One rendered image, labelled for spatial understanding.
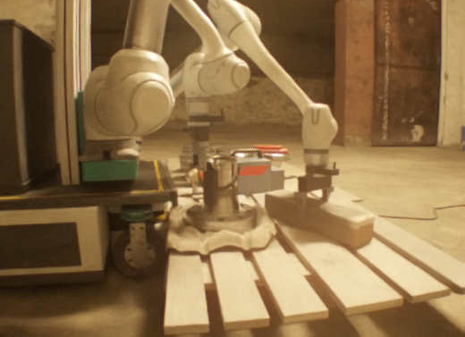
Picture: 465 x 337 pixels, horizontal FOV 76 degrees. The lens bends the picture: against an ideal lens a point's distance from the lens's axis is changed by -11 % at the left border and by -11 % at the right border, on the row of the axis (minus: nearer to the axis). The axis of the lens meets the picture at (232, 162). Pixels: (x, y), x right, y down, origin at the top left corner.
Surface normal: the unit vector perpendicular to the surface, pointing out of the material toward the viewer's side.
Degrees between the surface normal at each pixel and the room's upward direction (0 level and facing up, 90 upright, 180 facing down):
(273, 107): 90
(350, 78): 90
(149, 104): 96
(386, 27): 90
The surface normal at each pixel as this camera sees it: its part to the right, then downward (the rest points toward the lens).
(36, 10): 0.15, 0.15
